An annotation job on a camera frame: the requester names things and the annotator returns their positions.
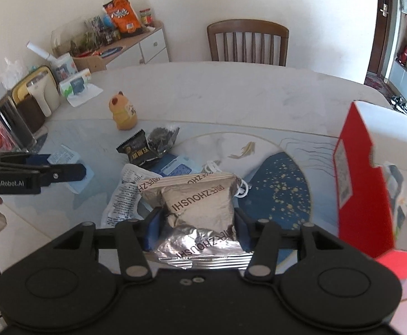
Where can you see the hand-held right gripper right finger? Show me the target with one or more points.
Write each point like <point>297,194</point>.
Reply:
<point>242,232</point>

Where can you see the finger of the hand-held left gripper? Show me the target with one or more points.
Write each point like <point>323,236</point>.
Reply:
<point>71,172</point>
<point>37,160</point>

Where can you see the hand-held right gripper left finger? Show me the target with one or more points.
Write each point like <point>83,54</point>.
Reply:
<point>153,230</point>

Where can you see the white printed packet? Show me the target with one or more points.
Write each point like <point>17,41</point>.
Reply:
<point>123,199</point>

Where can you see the silver snack packet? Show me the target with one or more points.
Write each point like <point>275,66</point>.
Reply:
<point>200,209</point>

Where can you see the blue snack packet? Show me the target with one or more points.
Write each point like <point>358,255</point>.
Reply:
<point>179,167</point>

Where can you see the red cardboard box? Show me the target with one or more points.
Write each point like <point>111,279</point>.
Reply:
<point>358,181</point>

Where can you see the white paper slip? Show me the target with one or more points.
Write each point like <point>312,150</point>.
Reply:
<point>65,155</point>

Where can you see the tall glass jar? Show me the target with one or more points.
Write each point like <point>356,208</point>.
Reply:
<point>13,118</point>

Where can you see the white handheld device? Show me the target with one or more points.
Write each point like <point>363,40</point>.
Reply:
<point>41,96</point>

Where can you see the black snack packet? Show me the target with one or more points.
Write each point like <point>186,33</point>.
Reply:
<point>137,148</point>

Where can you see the white tissue sheet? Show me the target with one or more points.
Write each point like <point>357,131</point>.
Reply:
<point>85,96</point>

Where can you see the yellow bear toy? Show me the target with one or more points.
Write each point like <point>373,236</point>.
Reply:
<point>123,111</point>

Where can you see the green white tissue packet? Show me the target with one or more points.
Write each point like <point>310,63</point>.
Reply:
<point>74,83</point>

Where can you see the yellow tray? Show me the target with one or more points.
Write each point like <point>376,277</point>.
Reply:
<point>50,73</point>

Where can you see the clear packet of dark snacks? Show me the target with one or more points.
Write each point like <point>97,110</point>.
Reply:
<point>161,138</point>

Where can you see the blue white tissue box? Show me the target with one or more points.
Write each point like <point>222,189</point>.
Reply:
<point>65,67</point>

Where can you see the white lint roller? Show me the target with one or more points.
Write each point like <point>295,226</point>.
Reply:
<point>39,51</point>

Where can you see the clear plant container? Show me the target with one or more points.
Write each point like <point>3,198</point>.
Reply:
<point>78,40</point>

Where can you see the white sideboard cabinet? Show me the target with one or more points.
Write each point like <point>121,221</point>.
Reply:
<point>147,47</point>

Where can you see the orange snack bag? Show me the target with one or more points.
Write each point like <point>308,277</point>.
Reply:
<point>123,14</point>

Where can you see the small glass jar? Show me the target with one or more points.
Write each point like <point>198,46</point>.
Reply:
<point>146,16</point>

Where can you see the brown wooden chair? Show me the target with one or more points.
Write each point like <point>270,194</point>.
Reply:
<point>247,38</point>

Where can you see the patterned red rug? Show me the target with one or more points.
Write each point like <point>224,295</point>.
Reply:
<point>376,83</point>

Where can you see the pair of sneakers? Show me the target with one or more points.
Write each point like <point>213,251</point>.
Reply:
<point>404,104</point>

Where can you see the red bag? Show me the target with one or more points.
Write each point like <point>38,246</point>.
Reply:
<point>401,56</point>

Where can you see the dark wooden door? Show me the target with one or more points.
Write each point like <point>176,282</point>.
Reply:
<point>381,24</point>

